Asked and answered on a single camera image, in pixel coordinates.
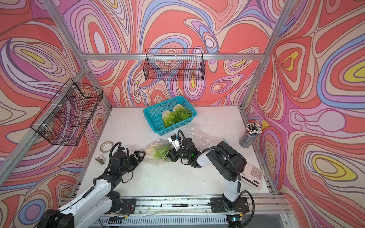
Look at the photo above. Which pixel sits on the small brown clip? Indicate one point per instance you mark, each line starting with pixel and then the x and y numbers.
pixel 101 159

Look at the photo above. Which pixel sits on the left black wire basket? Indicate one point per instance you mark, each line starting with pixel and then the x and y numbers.
pixel 70 116

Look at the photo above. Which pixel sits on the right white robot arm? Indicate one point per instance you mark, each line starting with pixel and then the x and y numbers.
pixel 228 162

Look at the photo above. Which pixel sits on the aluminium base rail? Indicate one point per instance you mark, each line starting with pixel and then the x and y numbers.
pixel 262 212

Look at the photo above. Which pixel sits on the teal plastic basket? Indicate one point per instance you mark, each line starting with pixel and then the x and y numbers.
pixel 153 114

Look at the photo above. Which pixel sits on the chinese cabbage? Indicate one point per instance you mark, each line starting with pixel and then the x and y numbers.
pixel 170 118
pixel 182 112

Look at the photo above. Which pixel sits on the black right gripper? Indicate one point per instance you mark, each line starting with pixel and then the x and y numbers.
pixel 173 156

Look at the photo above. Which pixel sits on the zip bag with pink slider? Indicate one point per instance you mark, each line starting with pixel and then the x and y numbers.
pixel 155 161

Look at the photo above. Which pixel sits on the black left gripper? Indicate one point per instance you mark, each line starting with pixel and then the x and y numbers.
pixel 139 158

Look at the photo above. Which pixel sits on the black wire basket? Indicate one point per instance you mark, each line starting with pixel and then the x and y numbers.
pixel 174 64
pixel 70 116

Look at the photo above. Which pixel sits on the clear cup of pencils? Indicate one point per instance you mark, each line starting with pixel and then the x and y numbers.
pixel 252 131

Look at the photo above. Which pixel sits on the white tape roll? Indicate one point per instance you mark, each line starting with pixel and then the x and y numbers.
pixel 106 147

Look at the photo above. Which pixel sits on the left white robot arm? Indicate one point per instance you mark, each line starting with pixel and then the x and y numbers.
pixel 100 198

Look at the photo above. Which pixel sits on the back black wire basket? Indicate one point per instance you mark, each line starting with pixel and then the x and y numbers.
pixel 174 64

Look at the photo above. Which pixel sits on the pink card sheet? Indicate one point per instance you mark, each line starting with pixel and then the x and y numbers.
pixel 253 175

